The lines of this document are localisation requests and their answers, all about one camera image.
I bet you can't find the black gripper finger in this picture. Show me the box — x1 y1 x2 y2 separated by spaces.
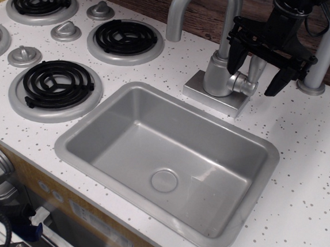
227 38 249 75
264 68 294 97

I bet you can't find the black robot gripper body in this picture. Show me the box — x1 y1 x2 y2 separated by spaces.
227 0 319 80

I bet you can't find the silver faucet lever handle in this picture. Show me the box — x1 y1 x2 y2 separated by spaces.
227 55 267 97

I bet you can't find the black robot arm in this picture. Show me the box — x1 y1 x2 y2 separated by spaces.
227 0 330 97

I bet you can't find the grey vertical support pole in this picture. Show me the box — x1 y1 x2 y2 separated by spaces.
297 27 330 96

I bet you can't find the silver toy faucet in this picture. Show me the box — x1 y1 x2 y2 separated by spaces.
158 0 265 120

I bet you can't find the black coil burner back right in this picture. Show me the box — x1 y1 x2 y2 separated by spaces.
86 19 164 66

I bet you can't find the black coil burner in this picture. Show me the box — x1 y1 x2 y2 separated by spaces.
6 0 79 26
8 60 103 123
86 19 164 66

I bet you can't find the grey plastic sink basin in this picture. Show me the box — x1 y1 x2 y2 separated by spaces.
54 82 280 247

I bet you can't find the silver stove knob top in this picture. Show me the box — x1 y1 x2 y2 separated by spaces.
86 1 115 21

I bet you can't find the silver stove knob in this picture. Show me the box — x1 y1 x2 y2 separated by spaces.
50 21 82 43
86 1 115 21
7 45 42 68

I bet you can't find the silver stove knob middle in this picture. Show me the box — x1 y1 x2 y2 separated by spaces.
50 21 82 43

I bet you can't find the black coil burner front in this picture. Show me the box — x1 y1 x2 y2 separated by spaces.
8 60 103 123

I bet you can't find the black coil burner back left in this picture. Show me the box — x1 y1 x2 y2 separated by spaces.
6 0 79 26

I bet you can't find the silver stove knob lower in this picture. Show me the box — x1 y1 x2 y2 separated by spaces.
7 45 42 68

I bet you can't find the black cable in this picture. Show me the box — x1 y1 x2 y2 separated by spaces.
302 0 330 38

